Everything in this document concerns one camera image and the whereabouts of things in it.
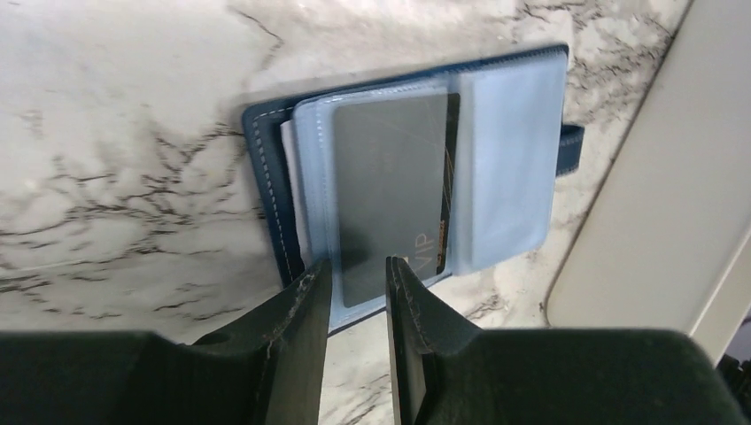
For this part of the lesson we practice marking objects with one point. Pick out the white oblong plastic tray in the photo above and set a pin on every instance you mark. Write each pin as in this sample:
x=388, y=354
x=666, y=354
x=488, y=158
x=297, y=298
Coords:
x=667, y=241

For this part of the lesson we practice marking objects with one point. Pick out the blue leather card holder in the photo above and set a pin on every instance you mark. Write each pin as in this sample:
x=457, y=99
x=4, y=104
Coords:
x=450, y=168

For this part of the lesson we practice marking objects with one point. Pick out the black VIP credit card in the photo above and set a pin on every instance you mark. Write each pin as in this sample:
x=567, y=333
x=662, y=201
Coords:
x=390, y=158

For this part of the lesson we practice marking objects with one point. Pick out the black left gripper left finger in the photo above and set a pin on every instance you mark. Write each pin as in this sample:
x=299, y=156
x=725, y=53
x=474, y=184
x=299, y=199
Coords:
x=265, y=367

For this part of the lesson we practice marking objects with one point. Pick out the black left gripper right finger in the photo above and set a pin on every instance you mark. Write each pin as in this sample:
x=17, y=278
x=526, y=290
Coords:
x=447, y=370

